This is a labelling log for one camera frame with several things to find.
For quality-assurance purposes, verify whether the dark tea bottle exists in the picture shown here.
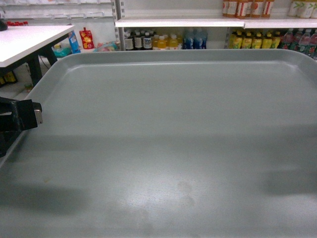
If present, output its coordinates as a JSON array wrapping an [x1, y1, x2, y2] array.
[[143, 32, 153, 50]]

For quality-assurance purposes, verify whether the white checkout table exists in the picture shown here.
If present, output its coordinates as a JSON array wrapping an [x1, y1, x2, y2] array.
[[0, 25, 74, 85]]

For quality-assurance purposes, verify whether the blue water bottle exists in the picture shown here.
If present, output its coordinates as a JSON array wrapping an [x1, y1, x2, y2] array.
[[183, 28, 195, 50], [194, 28, 208, 50]]

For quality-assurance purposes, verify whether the yellow lemon tea bottle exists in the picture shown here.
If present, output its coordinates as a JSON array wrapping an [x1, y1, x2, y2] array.
[[229, 30, 243, 49], [262, 32, 272, 49], [252, 32, 263, 49]]

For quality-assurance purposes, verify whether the white upper shelf board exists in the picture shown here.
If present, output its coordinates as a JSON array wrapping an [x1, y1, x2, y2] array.
[[115, 17, 317, 29]]

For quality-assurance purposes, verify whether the grey rectangular serving tray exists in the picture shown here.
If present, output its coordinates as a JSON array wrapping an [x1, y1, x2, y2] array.
[[0, 50, 317, 238]]

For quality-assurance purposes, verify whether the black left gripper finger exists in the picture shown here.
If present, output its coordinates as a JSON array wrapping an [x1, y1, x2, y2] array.
[[0, 97, 43, 157]]

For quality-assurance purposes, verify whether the blue water bottle right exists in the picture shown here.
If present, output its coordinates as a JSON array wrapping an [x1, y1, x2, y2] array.
[[194, 28, 208, 50]]

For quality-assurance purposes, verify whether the red snack bag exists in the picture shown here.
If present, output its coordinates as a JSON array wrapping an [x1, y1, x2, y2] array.
[[79, 27, 95, 50]]

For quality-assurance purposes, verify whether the yellow juice bottle white cap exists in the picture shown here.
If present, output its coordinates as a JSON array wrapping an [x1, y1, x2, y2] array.
[[157, 36, 166, 50]]

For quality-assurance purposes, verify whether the blue water bottle left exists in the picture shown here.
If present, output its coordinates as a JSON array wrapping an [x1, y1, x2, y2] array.
[[183, 28, 195, 50]]

